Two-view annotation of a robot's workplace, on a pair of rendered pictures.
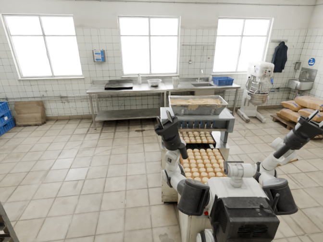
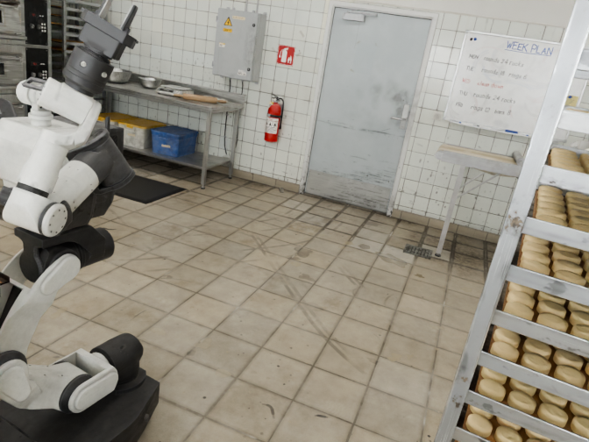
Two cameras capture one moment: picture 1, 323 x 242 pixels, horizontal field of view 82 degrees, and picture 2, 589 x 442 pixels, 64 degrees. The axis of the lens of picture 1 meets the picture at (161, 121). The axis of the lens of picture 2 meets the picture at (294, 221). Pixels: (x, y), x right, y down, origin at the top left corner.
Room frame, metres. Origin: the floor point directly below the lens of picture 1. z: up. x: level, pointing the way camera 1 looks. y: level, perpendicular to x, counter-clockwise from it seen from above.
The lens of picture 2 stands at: (1.58, 0.88, 1.54)
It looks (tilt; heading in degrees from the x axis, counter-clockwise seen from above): 19 degrees down; 206
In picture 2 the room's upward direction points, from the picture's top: 9 degrees clockwise
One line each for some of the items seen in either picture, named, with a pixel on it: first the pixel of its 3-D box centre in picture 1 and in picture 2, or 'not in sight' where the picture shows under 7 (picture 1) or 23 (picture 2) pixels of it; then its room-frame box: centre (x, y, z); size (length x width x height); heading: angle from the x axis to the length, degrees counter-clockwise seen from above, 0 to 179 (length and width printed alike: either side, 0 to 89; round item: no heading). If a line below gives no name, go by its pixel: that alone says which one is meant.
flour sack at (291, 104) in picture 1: (300, 104); not in sight; (4.14, -3.25, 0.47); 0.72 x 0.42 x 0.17; 98
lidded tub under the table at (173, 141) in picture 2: not in sight; (174, 141); (-2.62, -2.83, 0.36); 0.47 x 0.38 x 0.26; 10
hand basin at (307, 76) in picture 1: (303, 80); not in sight; (4.74, -3.57, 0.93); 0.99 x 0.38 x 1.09; 8
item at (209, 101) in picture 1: (196, 103); not in sight; (1.84, -0.36, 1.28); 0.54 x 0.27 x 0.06; 91
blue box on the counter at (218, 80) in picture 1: (223, 80); not in sight; (4.54, -1.49, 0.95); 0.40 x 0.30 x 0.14; 101
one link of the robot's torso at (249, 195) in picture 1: (235, 213); (60, 167); (0.66, -0.37, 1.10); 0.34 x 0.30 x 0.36; 91
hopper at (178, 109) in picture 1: (195, 106); not in sight; (1.84, -0.36, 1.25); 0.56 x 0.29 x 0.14; 91
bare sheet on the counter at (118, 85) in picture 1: (119, 85); not in sight; (4.18, 0.95, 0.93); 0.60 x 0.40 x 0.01; 99
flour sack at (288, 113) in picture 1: (298, 115); not in sight; (3.85, -3.05, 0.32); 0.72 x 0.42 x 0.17; 12
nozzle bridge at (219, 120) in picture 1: (194, 127); not in sight; (1.84, -0.36, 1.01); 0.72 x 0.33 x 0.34; 91
